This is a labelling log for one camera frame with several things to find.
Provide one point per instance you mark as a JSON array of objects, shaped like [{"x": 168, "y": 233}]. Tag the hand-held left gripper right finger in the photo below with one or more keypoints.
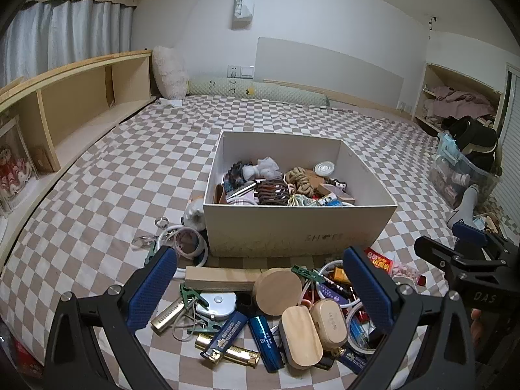
[{"x": 365, "y": 288}]

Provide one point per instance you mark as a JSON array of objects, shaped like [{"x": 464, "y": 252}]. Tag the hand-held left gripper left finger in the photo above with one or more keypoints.
[{"x": 150, "y": 288}]

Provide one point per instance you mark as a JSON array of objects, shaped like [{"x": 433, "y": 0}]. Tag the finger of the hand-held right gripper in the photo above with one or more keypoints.
[
  {"x": 467, "y": 231},
  {"x": 430, "y": 248}
]

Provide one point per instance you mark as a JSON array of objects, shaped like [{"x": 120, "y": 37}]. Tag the white cardboard shoe box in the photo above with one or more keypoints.
[{"x": 284, "y": 231}]

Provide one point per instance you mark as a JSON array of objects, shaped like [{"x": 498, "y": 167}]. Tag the person's right hand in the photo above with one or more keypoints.
[{"x": 476, "y": 325}]

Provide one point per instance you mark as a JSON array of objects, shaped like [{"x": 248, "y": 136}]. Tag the white sock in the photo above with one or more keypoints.
[{"x": 467, "y": 205}]

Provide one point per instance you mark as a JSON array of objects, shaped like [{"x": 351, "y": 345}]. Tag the red foil packet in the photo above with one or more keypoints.
[{"x": 380, "y": 262}]

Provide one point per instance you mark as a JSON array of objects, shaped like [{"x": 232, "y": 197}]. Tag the pink beads bag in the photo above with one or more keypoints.
[{"x": 404, "y": 274}]

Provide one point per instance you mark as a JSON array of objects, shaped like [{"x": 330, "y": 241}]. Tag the green plastic clip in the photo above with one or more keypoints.
[
  {"x": 306, "y": 273},
  {"x": 191, "y": 298}
]

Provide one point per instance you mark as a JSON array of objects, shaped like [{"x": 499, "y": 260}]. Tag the beige earbuds case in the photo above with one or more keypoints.
[{"x": 329, "y": 325}]

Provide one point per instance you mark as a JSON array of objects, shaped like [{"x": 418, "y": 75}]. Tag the clear plastic storage bin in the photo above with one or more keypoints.
[{"x": 471, "y": 178}]

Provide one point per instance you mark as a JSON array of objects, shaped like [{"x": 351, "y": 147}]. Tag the long wooden block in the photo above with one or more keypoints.
[{"x": 219, "y": 278}]

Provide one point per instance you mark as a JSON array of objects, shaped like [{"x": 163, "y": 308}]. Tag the white tape measure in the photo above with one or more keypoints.
[{"x": 219, "y": 304}]

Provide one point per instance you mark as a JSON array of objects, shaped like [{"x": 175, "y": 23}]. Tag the oval wooden brush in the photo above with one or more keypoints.
[{"x": 302, "y": 341}]

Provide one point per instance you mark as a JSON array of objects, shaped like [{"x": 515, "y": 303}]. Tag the light blue packet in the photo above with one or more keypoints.
[{"x": 449, "y": 146}]

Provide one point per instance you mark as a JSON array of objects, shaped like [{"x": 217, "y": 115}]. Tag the round wooden disc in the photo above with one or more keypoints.
[{"x": 278, "y": 292}]

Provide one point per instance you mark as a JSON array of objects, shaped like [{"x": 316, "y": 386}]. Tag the dark blue flower lighter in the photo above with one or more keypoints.
[{"x": 225, "y": 335}]

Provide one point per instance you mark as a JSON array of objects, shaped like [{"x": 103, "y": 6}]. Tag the blue tube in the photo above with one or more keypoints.
[{"x": 331, "y": 202}]

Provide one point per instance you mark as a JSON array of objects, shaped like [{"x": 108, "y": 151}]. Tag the black bag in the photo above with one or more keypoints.
[{"x": 475, "y": 136}]

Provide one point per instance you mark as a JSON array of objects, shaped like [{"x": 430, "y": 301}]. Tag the pale wooden block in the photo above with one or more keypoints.
[{"x": 337, "y": 194}]

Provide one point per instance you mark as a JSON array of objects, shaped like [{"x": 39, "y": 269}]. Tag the green patterned scrunchie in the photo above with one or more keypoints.
[{"x": 300, "y": 200}]

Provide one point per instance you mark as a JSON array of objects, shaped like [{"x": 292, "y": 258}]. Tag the shiny blue lighter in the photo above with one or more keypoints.
[{"x": 266, "y": 343}]

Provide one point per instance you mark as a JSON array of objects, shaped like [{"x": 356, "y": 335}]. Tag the brown wallet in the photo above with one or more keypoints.
[{"x": 221, "y": 195}]

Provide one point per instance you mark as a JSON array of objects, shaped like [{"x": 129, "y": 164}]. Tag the white louvered door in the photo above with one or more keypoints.
[{"x": 511, "y": 122}]

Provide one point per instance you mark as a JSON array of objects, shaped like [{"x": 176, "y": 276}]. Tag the cork coaster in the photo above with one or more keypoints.
[{"x": 315, "y": 179}]

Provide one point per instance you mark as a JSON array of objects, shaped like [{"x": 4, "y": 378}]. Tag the white round puck light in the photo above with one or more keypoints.
[{"x": 325, "y": 168}]

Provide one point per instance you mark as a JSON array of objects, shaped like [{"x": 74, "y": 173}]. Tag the pink clothes pile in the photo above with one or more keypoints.
[{"x": 455, "y": 103}]

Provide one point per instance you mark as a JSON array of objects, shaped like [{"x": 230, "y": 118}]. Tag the checkered bed sheet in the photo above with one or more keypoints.
[{"x": 122, "y": 162}]

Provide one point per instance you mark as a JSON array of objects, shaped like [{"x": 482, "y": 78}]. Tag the brown hair claw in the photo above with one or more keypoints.
[{"x": 272, "y": 193}]

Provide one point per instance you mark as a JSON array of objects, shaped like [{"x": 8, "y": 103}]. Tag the red box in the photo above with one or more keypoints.
[{"x": 28, "y": 359}]

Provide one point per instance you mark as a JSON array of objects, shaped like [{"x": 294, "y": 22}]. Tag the dark ruffled scrunchie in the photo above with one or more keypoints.
[{"x": 237, "y": 172}]

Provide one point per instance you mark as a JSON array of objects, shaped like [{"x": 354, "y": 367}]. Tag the wooden open cabinet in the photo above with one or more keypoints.
[{"x": 455, "y": 77}]

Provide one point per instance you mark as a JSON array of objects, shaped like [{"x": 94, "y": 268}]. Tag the white crumpled plastic bag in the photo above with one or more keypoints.
[{"x": 266, "y": 166}]

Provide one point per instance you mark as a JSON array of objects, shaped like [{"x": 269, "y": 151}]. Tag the white crumpled paper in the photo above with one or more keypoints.
[{"x": 172, "y": 102}]

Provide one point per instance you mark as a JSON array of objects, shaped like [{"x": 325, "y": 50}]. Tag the wooden bedside shelf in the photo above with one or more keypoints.
[{"x": 73, "y": 97}]

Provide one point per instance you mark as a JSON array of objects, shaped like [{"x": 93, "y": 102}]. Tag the white headboard panel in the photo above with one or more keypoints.
[{"x": 325, "y": 65}]

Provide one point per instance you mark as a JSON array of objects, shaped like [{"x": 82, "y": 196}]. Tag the green bolster pillow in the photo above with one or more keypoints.
[{"x": 227, "y": 87}]

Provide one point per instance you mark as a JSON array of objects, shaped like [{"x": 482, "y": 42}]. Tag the fluffy white pillow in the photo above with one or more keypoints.
[{"x": 168, "y": 71}]

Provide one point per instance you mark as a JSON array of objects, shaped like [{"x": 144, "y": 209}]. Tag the white curtain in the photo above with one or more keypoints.
[{"x": 61, "y": 36}]

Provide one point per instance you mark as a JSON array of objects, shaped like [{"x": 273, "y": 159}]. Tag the white hanging bag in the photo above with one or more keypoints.
[{"x": 243, "y": 0}]

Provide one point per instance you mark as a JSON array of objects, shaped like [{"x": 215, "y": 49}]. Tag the white wall socket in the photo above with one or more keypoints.
[{"x": 239, "y": 72}]

